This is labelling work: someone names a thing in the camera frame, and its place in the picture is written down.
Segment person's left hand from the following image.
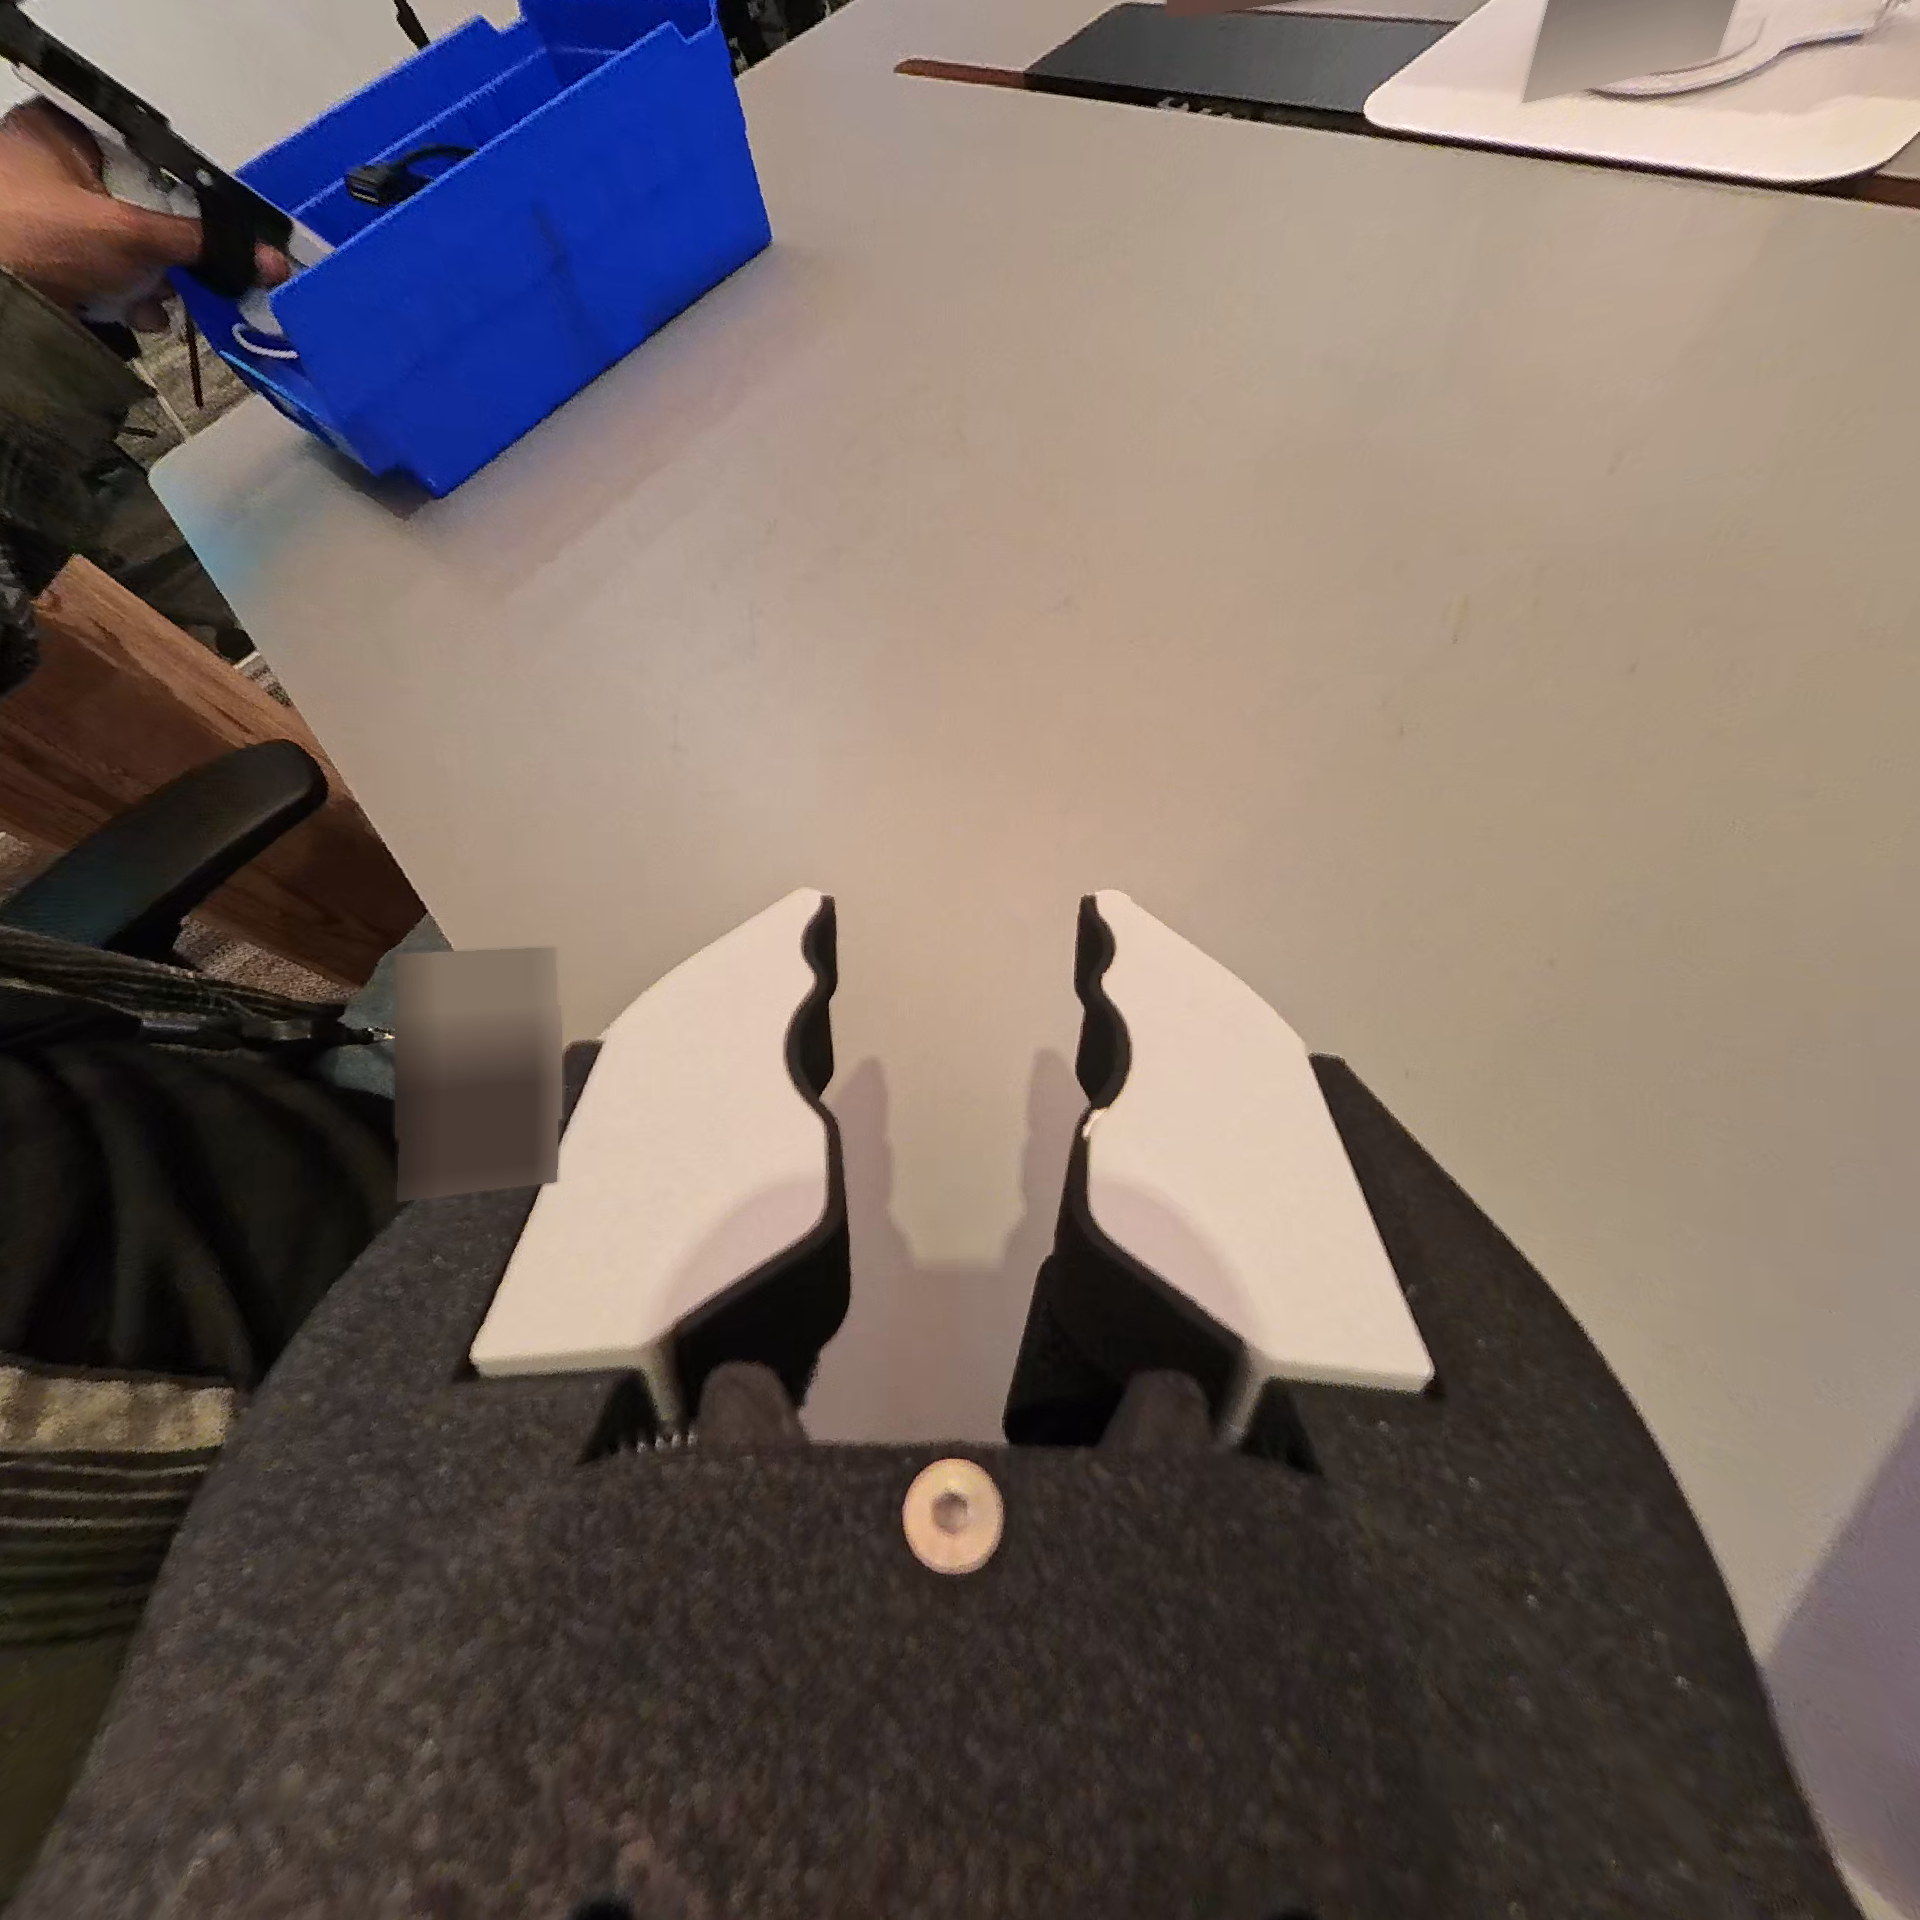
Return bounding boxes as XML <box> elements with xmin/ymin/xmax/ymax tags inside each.
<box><xmin>0</xmin><ymin>103</ymin><xmax>296</xmax><ymax>336</ymax></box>

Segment metal lanyard clip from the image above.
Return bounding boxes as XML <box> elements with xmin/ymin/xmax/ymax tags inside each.
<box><xmin>142</xmin><ymin>1007</ymin><xmax>395</xmax><ymax>1052</ymax></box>

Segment black cable cover plate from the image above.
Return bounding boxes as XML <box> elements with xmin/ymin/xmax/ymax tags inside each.
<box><xmin>1027</xmin><ymin>0</ymin><xmax>1471</xmax><ymax>122</ymax></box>

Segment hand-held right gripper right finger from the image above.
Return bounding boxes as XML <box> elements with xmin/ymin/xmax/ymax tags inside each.
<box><xmin>1002</xmin><ymin>886</ymin><xmax>1434</xmax><ymax>1453</ymax></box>

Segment blue plastic bin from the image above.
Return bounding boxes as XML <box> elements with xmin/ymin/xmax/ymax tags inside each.
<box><xmin>167</xmin><ymin>0</ymin><xmax>775</xmax><ymax>501</ymax></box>

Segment person's left forearm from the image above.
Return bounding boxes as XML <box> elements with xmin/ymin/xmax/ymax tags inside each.
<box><xmin>0</xmin><ymin>269</ymin><xmax>167</xmax><ymax>693</ymax></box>

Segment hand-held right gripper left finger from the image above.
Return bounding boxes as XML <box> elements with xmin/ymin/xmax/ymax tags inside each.
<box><xmin>469</xmin><ymin>886</ymin><xmax>857</xmax><ymax>1445</ymax></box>

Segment black chair armrest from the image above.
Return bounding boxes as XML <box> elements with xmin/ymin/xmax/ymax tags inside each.
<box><xmin>0</xmin><ymin>738</ymin><xmax>333</xmax><ymax>957</ymax></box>

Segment wooden cabinet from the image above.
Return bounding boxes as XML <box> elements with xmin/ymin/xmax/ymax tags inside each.
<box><xmin>0</xmin><ymin>556</ymin><xmax>432</xmax><ymax>988</ymax></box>

